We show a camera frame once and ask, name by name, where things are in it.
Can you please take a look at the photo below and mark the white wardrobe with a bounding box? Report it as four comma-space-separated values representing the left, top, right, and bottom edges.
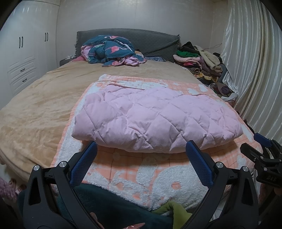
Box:
0, 0, 60, 108

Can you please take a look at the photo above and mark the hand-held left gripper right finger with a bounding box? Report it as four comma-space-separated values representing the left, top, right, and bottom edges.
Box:
183, 140, 259, 229

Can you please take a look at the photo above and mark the pink quilted jacket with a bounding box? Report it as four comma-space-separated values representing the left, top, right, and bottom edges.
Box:
72, 84, 244, 153

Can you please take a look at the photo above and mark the person's green clothing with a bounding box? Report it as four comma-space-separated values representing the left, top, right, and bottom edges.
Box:
152, 201, 194, 229

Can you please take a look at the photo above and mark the dark floral pillow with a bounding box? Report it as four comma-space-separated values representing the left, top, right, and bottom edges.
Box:
145, 56, 167, 62

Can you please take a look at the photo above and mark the grey padded headboard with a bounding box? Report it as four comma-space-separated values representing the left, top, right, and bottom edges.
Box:
74, 29, 181, 63

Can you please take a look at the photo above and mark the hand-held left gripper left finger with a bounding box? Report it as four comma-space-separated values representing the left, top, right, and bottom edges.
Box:
23, 140, 99, 229

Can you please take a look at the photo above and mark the pink floral cloth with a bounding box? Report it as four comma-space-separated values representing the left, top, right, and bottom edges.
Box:
0, 176, 27, 199

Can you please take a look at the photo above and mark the person's dark teal clothing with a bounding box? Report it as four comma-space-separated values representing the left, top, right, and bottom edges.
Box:
18, 184, 174, 229

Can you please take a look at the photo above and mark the pile of mixed clothes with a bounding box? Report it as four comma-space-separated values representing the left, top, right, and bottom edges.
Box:
173, 41, 238, 99

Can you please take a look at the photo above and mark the peach white fleece blanket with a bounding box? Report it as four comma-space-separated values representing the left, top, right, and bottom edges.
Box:
51, 74, 265, 212

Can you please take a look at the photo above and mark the teal flamingo print duvet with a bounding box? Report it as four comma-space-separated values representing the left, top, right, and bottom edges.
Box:
81, 35, 148, 67

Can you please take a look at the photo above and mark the white satin curtain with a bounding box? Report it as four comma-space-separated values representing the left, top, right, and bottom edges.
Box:
220, 0, 282, 137

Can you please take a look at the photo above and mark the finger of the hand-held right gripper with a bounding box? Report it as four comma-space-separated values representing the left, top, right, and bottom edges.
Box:
253, 133, 282, 159
240, 143, 268, 164

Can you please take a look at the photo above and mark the bed with beige sheet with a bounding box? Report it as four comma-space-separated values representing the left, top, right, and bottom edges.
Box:
0, 59, 265, 185

